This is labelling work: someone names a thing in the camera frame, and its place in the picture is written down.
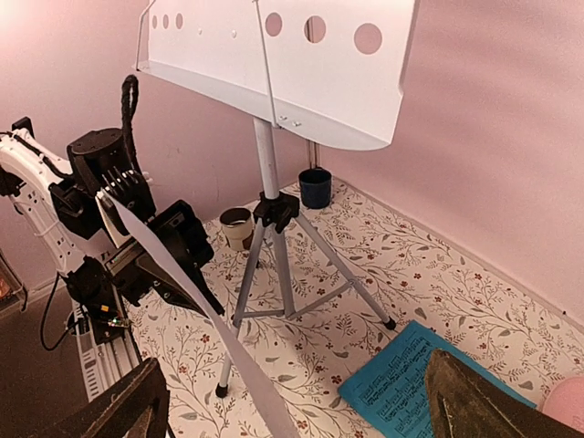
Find left aluminium frame post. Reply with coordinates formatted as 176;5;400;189
305;17;319;169

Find blue sheet music page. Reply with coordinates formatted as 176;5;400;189
339;321;536;437

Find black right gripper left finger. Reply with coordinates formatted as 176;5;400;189
40;358;170;437

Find pink plate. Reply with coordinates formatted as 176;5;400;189
540;376;584;433

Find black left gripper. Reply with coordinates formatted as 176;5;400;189
66;128;224;316

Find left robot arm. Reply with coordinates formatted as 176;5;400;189
1;117;224;322

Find black braided left cable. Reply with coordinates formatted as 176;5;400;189
119;75;142;174

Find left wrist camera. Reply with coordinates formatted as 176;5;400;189
95;167;156;248

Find white sheet music page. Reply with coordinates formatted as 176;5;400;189
100;191;300;438

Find white perforated music stand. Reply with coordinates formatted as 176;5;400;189
132;0;421;398

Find aluminium front rail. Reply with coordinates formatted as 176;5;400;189
72;301;141;402

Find dark blue cup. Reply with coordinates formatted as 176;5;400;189
298;167;332;210

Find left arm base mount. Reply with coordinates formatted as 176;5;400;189
59;252;151;344

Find white paper coffee cup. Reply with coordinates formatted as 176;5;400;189
219;207;254;251

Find floral table mat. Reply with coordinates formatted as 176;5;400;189
122;177;584;438

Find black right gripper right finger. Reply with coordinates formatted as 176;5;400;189
424;349;582;438

